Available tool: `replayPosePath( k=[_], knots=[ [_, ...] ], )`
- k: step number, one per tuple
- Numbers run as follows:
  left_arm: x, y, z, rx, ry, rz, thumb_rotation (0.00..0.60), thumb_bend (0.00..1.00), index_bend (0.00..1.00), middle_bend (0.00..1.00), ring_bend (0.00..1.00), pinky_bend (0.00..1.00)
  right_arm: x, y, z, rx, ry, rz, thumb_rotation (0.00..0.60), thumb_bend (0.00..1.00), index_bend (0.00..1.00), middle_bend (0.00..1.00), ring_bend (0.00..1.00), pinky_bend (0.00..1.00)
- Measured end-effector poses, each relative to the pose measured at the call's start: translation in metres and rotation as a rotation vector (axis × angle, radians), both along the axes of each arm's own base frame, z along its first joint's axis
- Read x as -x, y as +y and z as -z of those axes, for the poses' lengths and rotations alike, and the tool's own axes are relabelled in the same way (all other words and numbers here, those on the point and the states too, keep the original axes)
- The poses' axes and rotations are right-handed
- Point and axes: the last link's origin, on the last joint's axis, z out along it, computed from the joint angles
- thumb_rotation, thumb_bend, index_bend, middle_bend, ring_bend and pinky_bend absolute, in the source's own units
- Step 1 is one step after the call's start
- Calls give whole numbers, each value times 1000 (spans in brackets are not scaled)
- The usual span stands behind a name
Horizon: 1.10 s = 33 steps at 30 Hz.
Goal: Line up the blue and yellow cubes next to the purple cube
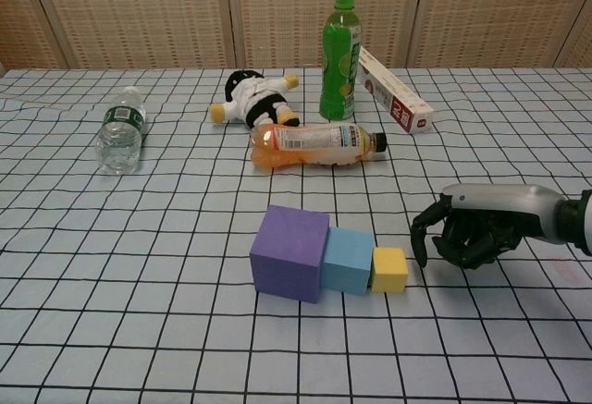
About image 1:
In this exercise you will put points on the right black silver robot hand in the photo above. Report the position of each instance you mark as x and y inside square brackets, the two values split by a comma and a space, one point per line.
[499, 205]

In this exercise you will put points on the small yellow foam cube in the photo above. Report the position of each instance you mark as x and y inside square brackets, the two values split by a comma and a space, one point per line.
[390, 271]

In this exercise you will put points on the medium blue foam cube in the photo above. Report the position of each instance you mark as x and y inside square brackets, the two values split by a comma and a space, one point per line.
[347, 260]

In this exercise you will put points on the large purple foam cube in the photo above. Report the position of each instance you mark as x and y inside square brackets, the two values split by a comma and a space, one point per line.
[287, 256]

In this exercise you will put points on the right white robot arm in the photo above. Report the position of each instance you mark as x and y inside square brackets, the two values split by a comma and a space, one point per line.
[580, 224]

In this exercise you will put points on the long white cardboard box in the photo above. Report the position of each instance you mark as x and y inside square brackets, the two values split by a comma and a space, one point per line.
[402, 99]

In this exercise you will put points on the orange drink bottle black cap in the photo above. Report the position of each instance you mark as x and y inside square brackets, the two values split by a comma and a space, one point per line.
[314, 145]

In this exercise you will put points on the green tea bottle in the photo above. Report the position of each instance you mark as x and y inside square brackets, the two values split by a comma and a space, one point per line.
[337, 62]

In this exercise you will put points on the black white plush doll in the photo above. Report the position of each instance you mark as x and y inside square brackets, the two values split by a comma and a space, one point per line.
[252, 96]

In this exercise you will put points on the blue checkered tablecloth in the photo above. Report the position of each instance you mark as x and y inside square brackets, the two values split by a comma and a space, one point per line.
[139, 284]

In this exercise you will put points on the clear water bottle green label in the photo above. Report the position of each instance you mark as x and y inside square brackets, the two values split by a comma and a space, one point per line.
[120, 138]

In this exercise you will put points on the bamboo folding screen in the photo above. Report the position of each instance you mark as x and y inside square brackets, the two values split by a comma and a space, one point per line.
[139, 11]

